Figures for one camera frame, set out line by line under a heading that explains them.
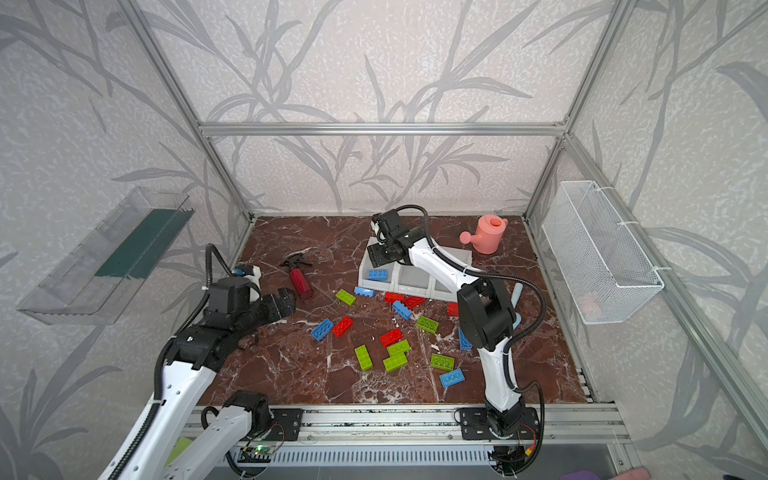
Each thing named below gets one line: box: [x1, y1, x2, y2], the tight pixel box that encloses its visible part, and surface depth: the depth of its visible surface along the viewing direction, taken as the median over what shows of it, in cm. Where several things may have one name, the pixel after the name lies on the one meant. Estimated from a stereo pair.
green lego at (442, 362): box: [431, 353, 455, 371], surface depth 84 cm
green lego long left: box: [354, 344, 373, 371], surface depth 85 cm
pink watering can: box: [459, 215, 508, 255], surface depth 106 cm
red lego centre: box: [380, 328, 403, 347], surface depth 90 cm
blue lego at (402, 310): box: [393, 300, 413, 321], surface depth 95 cm
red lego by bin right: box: [404, 296, 427, 310], surface depth 96 cm
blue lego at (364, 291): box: [354, 286, 375, 298], surface depth 98 cm
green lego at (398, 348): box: [387, 339, 411, 357], surface depth 88 cm
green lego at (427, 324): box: [416, 316, 439, 334], surface depth 91 cm
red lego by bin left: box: [384, 292, 405, 304], surface depth 98 cm
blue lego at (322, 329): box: [311, 318, 334, 342], surface depth 90 cm
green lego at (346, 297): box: [335, 289, 357, 306], surface depth 98 cm
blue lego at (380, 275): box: [368, 270, 389, 281], surface depth 103 cm
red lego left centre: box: [332, 316, 355, 338], surface depth 91 cm
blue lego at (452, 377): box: [439, 368, 466, 388], surface depth 82 cm
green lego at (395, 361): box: [383, 352, 408, 372], surface depth 84 cm
